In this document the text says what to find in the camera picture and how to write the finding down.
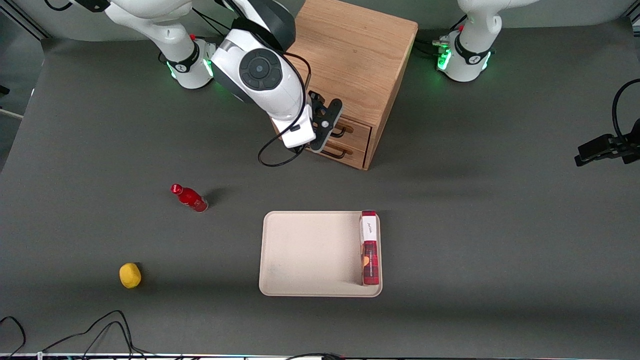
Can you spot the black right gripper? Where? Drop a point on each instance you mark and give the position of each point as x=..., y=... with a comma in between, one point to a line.
x=315, y=98

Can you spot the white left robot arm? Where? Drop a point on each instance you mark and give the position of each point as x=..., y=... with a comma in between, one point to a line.
x=472, y=50

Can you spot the beige tray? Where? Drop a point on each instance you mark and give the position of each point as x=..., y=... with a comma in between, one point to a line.
x=310, y=255

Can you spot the red and white snack box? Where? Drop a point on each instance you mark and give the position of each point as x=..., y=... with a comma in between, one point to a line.
x=370, y=260

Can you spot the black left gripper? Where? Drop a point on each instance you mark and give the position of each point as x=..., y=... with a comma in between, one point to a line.
x=636, y=133

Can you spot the yellow lemon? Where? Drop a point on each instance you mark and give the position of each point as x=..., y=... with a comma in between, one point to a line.
x=130, y=275

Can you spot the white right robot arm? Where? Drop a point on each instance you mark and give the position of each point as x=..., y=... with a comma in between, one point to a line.
x=260, y=70

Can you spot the wooden drawer cabinet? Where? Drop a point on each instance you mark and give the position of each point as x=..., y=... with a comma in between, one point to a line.
x=355, y=55

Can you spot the red bottle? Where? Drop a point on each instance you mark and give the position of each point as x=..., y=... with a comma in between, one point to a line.
x=191, y=199

